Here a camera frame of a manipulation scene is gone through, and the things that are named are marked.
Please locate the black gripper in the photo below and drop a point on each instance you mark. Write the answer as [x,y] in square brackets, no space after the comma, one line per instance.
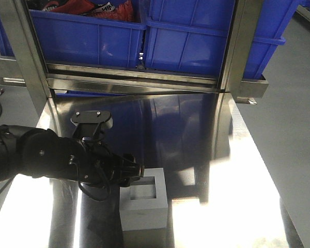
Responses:
[104,165]

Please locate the gray hollow square base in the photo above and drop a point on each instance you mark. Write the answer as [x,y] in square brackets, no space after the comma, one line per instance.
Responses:
[143,205]

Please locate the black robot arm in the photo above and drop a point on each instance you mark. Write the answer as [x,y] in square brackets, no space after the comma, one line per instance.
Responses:
[42,153]

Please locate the blue bin with shoes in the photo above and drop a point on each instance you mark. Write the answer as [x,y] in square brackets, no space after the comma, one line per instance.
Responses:
[88,40]

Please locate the blue bin behind table right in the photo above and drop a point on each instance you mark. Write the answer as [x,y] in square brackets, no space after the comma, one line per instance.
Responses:
[190,36]

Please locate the red sneakers in bin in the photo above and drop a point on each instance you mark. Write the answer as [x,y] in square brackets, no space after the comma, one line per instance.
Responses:
[120,12]

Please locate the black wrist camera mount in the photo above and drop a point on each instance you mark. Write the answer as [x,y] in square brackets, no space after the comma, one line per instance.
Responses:
[91,124]

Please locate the stainless steel rack frame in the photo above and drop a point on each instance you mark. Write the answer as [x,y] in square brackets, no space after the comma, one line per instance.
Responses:
[28,67]

